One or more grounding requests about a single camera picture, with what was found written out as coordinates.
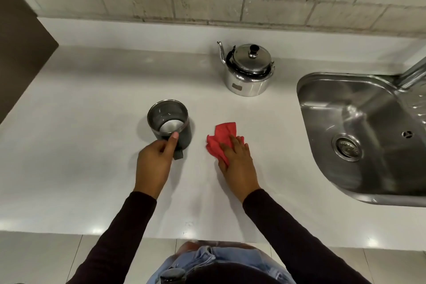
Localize person's right hand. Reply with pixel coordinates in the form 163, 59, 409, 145
218, 134, 261, 204

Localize person's left hand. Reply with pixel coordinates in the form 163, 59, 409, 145
134, 132, 180, 201

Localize red cloth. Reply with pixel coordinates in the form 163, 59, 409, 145
206, 122, 245, 168

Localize dark green steel mug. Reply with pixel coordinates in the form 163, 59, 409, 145
147, 99, 193, 161

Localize silver kettle with black handle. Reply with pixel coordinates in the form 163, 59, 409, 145
217, 40, 276, 97

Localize person's right forearm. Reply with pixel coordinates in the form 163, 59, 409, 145
242, 189, 372, 284

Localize person's left forearm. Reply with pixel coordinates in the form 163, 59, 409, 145
66, 191, 158, 284

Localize person's blue jeans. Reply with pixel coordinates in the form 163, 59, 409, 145
148, 242, 297, 284

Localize white countertop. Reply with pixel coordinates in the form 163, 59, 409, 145
0, 16, 426, 252

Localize round sink drain strainer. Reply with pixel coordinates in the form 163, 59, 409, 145
331, 133, 363, 162

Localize small black device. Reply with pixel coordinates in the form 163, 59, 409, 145
159, 268, 186, 284

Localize stainless steel sink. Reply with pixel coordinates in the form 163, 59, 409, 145
296, 71, 426, 208

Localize brown side panel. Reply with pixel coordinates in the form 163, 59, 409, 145
0, 0, 59, 125

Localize steel faucet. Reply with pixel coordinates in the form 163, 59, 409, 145
398, 59, 426, 90

